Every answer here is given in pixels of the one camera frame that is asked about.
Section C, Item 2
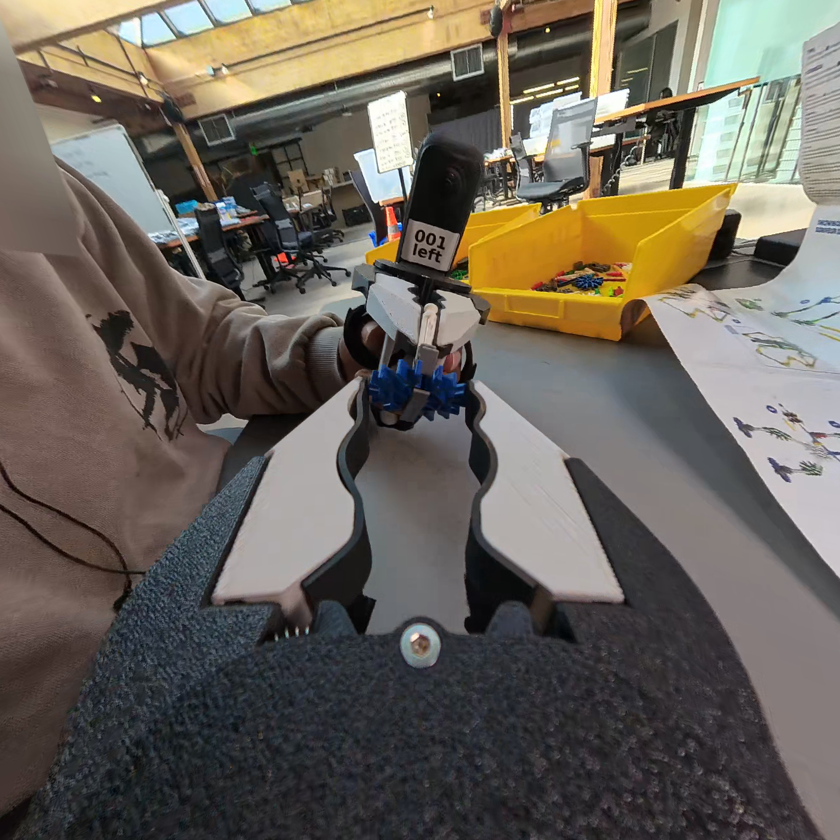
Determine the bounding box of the whiteboard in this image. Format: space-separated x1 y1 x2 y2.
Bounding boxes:
50 124 179 240

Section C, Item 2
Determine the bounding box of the black office chair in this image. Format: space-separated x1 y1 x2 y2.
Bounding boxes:
252 182 351 295
510 99 599 214

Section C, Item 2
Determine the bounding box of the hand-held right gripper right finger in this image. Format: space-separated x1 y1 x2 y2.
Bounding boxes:
457 378 628 620

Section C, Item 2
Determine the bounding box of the blue snowflake toy connector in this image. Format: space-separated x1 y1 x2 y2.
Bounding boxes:
367 360 468 425

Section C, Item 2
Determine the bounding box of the pile of toy pieces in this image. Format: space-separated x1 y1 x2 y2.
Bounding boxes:
531 260 634 298

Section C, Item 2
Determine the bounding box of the dark flat device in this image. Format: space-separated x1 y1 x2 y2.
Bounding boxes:
754 229 809 269

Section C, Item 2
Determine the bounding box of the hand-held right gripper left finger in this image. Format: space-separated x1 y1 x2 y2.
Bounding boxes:
210 378 382 620

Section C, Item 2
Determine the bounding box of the person's left hand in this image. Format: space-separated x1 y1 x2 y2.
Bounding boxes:
352 323 389 379

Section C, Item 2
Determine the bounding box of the printed instruction sheet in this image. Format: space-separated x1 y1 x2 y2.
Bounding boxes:
644 20 840 581

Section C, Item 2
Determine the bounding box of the background table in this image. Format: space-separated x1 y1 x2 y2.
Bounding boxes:
591 77 762 193

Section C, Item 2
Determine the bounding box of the black device with green lights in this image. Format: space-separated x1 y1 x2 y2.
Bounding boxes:
709 210 744 261

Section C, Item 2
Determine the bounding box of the short grey toy rod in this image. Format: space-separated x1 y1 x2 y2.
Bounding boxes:
402 305 443 424

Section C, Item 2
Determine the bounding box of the grey desk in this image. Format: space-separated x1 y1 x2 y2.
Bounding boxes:
197 250 840 840

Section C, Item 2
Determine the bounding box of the yellow plastic bin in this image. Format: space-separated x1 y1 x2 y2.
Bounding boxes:
368 204 542 270
469 184 739 342

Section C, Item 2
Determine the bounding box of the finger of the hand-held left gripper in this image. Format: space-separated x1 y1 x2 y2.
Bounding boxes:
434 297 483 358
364 273 426 368

